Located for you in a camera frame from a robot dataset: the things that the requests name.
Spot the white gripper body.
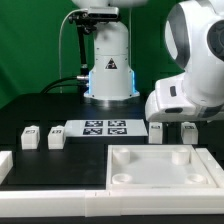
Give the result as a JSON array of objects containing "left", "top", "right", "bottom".
[{"left": 145, "top": 74, "right": 224, "bottom": 122}]

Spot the white square tabletop part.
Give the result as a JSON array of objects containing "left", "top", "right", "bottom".
[{"left": 106, "top": 145, "right": 219, "bottom": 190}]

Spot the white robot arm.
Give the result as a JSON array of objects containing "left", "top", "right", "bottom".
[{"left": 72, "top": 0, "right": 224, "bottom": 122}]

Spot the white right fence piece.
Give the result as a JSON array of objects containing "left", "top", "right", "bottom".
[{"left": 196, "top": 148, "right": 224, "bottom": 189}]

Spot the white fence piece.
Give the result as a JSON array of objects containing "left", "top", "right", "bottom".
[
  {"left": 0, "top": 151, "right": 13, "bottom": 184},
  {"left": 196, "top": 148, "right": 224, "bottom": 189}
]

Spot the white marker sheet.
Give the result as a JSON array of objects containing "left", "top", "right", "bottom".
[{"left": 65, "top": 119, "right": 147, "bottom": 137}]

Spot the white left fence piece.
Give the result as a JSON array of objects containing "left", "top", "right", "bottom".
[{"left": 0, "top": 151, "right": 13, "bottom": 184}]

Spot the white front fence wall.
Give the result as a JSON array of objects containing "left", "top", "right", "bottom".
[{"left": 0, "top": 188, "right": 224, "bottom": 218}]

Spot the black cables bundle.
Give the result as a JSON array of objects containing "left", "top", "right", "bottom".
[{"left": 40, "top": 76, "right": 90, "bottom": 94}]

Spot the black camera on stand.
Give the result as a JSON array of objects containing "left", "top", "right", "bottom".
[{"left": 69, "top": 6, "right": 120, "bottom": 35}]

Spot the white cable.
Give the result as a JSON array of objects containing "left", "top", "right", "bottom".
[{"left": 58, "top": 8, "right": 84, "bottom": 94}]

